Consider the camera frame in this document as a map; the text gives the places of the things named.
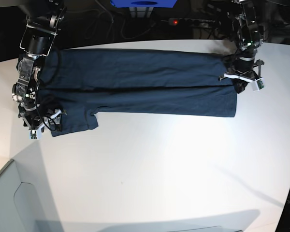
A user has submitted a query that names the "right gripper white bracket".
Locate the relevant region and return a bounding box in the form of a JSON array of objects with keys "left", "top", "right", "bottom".
[{"left": 18, "top": 101, "right": 66, "bottom": 132}]

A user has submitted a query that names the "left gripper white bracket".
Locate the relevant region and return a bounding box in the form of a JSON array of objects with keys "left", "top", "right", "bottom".
[{"left": 218, "top": 55, "right": 264, "bottom": 94}]

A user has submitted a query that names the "dark blue T-shirt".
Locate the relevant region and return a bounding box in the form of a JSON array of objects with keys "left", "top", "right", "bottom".
[{"left": 38, "top": 49, "right": 237, "bottom": 137}]

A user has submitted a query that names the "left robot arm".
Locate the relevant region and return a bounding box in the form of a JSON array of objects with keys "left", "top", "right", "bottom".
[{"left": 219, "top": 0, "right": 264, "bottom": 94}]

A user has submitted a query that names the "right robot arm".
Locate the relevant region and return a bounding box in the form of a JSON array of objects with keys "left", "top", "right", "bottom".
[{"left": 12, "top": 0, "right": 67, "bottom": 138}]

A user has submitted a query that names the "power strip with red light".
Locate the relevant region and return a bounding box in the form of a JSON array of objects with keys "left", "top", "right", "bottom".
[{"left": 167, "top": 17, "right": 215, "bottom": 28}]

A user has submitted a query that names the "blue box with oval hole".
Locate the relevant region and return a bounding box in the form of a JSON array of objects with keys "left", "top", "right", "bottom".
[{"left": 110, "top": 0, "right": 177, "bottom": 8}]

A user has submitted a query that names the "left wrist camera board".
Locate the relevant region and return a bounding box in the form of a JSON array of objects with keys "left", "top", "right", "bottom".
[{"left": 251, "top": 77, "right": 264, "bottom": 91}]

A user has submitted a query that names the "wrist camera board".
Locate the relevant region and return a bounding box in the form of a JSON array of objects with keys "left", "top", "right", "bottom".
[
  {"left": 251, "top": 77, "right": 264, "bottom": 91},
  {"left": 29, "top": 129, "right": 42, "bottom": 140}
]

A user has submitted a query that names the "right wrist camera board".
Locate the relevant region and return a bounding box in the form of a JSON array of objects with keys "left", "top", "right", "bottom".
[{"left": 29, "top": 129, "right": 42, "bottom": 140}]

